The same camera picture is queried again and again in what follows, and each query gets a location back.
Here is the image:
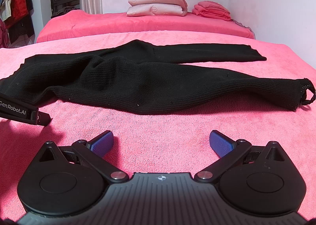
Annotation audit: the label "folded pink blanket stack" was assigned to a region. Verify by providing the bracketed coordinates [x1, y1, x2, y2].
[192, 1, 231, 21]

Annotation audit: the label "hanging clothes rack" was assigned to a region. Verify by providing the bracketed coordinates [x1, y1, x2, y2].
[1, 0, 35, 48]

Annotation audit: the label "lower pink pillow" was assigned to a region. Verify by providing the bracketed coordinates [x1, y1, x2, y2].
[126, 3, 187, 17]

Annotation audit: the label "near pink bed blanket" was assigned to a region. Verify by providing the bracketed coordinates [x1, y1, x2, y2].
[1, 31, 315, 220]

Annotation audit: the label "black knit pants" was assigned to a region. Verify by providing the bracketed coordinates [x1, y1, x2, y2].
[1, 40, 315, 115]

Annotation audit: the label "far pink bed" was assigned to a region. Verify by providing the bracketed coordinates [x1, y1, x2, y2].
[36, 10, 256, 43]

